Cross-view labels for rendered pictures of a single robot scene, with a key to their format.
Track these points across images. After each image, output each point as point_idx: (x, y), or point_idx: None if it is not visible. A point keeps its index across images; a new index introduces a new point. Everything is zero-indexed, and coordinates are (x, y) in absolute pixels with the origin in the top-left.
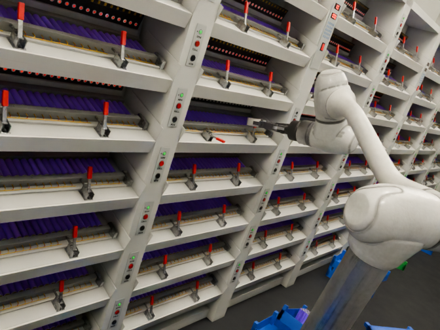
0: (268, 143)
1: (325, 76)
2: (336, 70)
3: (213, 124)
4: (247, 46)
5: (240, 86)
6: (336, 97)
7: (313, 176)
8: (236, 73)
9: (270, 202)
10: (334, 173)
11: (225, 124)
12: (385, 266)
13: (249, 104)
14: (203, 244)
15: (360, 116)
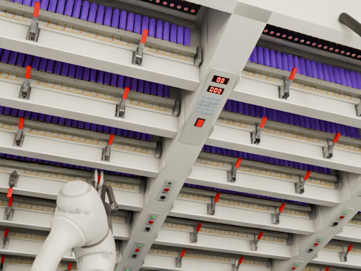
0: (126, 202)
1: (58, 192)
2: (71, 191)
3: (37, 166)
4: (37, 111)
5: (59, 142)
6: (53, 224)
7: (251, 246)
8: (72, 122)
9: (178, 249)
10: (295, 254)
11: (62, 168)
12: None
13: (69, 163)
14: None
15: (34, 268)
